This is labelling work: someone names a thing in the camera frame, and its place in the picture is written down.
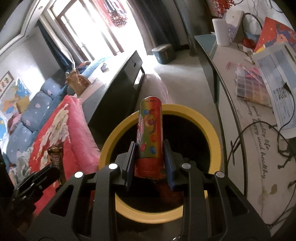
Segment brown snack wrapper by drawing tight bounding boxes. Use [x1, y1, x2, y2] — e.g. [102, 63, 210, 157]
[47, 142, 66, 184]

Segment red candy tube can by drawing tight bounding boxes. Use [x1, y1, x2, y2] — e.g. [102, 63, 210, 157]
[134, 96, 165, 180]

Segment yellow rimmed trash bin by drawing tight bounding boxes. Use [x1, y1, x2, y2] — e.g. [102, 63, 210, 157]
[98, 103, 222, 224]

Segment light green crumpled cloth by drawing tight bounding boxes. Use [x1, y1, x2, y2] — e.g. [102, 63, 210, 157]
[9, 147, 33, 186]

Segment pink clothes pile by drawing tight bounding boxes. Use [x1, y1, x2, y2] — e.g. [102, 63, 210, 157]
[8, 113, 22, 135]

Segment red floral table cloth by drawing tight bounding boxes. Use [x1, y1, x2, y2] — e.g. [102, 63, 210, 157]
[14, 94, 101, 216]

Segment yellow cushion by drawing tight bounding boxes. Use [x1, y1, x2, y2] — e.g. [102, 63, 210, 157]
[16, 95, 30, 113]

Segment blue patterned sofa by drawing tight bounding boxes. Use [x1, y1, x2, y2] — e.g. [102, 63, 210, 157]
[4, 58, 107, 165]

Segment dark coffee table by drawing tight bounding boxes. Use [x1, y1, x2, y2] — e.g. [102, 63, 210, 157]
[80, 50, 145, 149]

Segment dark window curtain left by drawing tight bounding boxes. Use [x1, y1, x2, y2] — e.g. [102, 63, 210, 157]
[36, 20, 73, 72]

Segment dark window curtain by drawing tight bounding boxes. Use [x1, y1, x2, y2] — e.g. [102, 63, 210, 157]
[36, 20, 73, 72]
[135, 1, 181, 51]

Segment colour swatch booklet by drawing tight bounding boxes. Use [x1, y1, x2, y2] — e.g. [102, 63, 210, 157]
[235, 64, 272, 108]

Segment white printed paper sheet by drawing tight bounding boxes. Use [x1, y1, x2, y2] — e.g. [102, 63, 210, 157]
[252, 42, 295, 139]

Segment blue storage box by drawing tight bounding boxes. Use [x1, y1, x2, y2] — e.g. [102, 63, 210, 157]
[152, 44, 177, 65]

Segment white paper towel roll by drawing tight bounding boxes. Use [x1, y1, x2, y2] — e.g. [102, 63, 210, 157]
[212, 18, 230, 47]

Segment red illustrated book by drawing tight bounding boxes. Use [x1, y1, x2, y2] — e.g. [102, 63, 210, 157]
[254, 17, 295, 53]

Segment hanging laundry on balcony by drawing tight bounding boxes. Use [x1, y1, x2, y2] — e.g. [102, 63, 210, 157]
[92, 0, 127, 28]

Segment dark window curtain right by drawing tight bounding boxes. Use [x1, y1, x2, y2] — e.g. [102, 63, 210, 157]
[135, 1, 181, 51]

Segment red berry branch decoration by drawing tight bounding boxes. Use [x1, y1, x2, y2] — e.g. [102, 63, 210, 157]
[209, 0, 236, 18]

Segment grey standing air conditioner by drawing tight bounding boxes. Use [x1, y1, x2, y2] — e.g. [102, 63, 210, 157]
[174, 0, 198, 57]

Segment colourful wall map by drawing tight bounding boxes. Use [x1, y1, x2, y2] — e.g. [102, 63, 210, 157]
[1, 79, 31, 119]

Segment black cable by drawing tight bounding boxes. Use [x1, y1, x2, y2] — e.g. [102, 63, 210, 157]
[226, 82, 296, 227]

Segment framed wall picture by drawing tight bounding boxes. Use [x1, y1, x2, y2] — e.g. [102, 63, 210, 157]
[0, 71, 14, 98]

